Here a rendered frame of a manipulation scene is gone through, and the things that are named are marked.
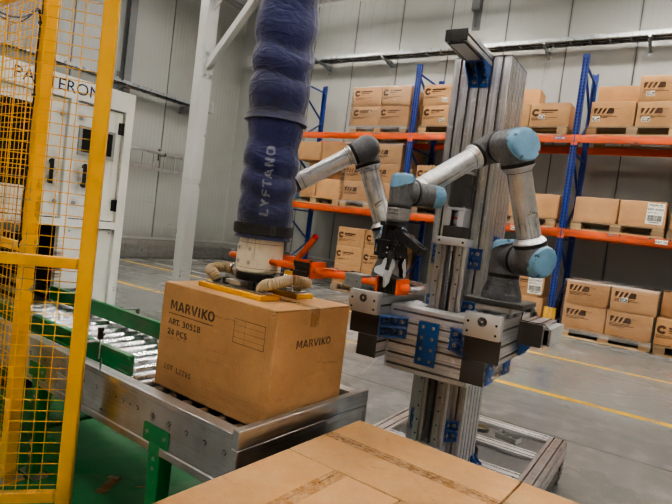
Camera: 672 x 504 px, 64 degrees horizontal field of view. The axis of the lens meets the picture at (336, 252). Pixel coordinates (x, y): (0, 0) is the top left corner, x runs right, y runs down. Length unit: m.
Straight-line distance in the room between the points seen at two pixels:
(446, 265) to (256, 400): 1.00
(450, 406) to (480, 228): 0.77
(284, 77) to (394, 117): 8.03
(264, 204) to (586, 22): 9.37
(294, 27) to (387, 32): 10.23
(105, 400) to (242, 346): 0.62
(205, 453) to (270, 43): 1.41
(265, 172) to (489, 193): 0.95
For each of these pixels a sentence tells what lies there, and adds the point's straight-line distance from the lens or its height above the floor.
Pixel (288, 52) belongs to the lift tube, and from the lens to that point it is 2.05.
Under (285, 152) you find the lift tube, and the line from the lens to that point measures 2.00.
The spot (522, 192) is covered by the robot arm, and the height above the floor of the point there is 1.43.
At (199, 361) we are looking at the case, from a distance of 2.03.
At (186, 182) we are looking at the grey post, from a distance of 4.99.
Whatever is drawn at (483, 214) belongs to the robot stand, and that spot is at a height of 1.36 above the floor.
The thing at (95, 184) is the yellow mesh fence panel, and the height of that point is 1.28.
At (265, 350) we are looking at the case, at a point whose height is 0.81.
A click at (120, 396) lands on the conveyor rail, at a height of 0.53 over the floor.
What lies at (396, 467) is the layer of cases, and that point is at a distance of 1.75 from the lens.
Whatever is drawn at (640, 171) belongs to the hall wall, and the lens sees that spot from 10.12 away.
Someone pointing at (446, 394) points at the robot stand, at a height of 0.60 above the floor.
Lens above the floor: 1.25
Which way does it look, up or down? 3 degrees down
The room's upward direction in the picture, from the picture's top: 7 degrees clockwise
